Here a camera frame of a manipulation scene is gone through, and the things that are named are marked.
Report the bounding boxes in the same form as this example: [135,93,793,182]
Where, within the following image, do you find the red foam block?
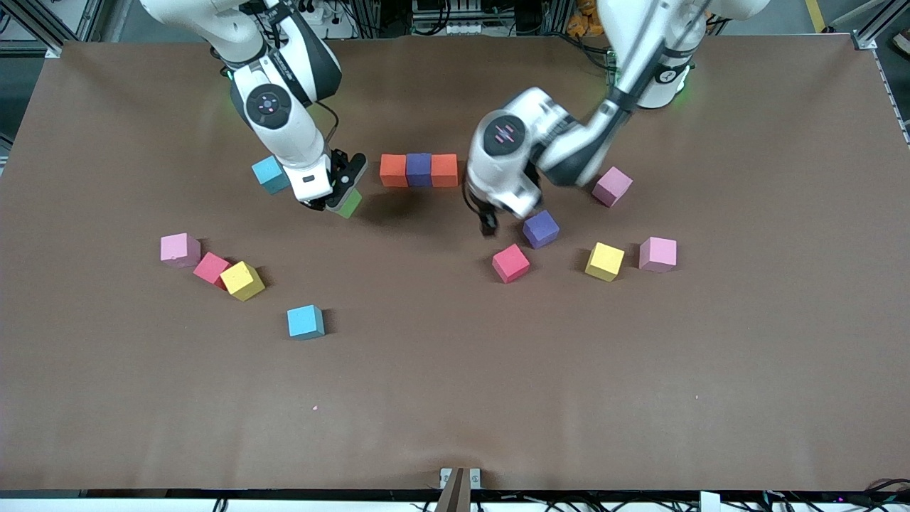
[192,251,232,290]
[491,243,531,284]

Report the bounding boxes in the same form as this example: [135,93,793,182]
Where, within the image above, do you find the purple foam block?
[523,210,561,250]
[406,153,433,188]

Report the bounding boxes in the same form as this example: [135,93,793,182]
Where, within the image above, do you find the orange foam block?
[431,154,459,188]
[379,154,408,188]

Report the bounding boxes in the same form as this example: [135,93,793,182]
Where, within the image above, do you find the cyan foam block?
[251,155,289,196]
[287,304,326,341]

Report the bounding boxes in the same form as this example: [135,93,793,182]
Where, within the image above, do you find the yellow foam block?
[219,260,266,302]
[584,242,626,283]

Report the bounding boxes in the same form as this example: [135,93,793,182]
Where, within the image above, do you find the lilac pink foam block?
[591,166,634,208]

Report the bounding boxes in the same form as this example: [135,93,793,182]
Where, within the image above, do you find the white power strip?
[411,0,514,36]
[306,0,356,41]

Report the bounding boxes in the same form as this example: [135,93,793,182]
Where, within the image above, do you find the pile of orange snacks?
[567,0,605,38]

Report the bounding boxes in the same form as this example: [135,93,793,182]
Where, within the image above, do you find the brown upright pole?
[434,467,473,512]

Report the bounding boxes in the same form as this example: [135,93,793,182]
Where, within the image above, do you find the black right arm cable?
[315,101,340,151]

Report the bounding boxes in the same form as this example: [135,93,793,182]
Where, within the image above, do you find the small metal bracket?
[439,467,482,491]

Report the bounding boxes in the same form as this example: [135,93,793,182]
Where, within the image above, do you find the aluminium frame profile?
[0,0,65,59]
[850,0,910,52]

